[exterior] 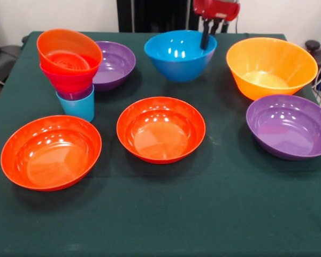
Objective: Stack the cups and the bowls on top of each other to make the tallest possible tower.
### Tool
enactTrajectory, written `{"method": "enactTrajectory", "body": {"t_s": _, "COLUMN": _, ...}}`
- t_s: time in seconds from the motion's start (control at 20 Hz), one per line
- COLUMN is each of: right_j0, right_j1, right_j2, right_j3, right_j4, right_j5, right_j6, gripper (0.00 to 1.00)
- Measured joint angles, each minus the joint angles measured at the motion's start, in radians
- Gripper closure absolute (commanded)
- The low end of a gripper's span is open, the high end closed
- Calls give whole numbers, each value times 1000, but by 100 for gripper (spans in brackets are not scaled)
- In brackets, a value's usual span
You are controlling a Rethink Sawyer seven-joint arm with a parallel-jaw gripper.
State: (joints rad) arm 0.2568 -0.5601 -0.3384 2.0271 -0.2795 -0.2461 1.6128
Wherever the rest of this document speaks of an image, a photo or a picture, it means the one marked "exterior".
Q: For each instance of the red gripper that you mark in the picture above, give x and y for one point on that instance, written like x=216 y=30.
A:
x=216 y=9

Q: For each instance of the blue plastic bowl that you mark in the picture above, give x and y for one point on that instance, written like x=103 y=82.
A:
x=176 y=64

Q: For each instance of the purple plastic bowl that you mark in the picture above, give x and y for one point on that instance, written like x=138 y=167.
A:
x=289 y=128
x=117 y=64

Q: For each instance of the pink plastic bowl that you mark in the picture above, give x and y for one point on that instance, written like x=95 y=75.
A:
x=69 y=80

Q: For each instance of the purple plastic cup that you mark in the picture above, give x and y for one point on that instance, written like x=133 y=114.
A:
x=75 y=95

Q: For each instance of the small deep orange bowl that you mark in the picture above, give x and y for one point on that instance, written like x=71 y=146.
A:
x=59 y=42

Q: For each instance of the blue plastic cup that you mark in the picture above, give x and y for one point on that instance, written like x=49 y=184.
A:
x=77 y=108

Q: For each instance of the wide red-orange bowl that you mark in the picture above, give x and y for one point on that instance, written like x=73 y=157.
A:
x=160 y=134
x=50 y=158

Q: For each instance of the large yellow-orange bowl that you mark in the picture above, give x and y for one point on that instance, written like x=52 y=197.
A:
x=270 y=59

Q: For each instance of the dark green tablecloth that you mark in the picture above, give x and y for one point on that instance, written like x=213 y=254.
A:
x=149 y=200

